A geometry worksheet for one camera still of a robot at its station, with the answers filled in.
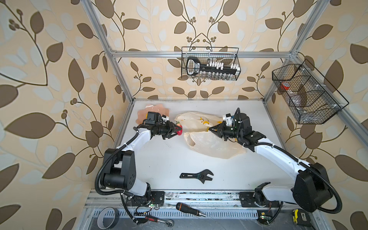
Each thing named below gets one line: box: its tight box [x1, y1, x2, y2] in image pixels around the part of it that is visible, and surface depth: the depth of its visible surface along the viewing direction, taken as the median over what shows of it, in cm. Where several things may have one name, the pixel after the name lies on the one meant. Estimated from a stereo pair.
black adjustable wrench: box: [179, 169, 214, 184], surface depth 84 cm
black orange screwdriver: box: [175, 202, 207, 218], surface depth 71 cm
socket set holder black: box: [186, 56, 241, 77], surface depth 86 cm
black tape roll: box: [96, 207, 120, 230], surface depth 70 cm
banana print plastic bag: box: [174, 111, 246, 160], surface depth 80 cm
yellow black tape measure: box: [292, 208, 312, 228], surface depth 68 cm
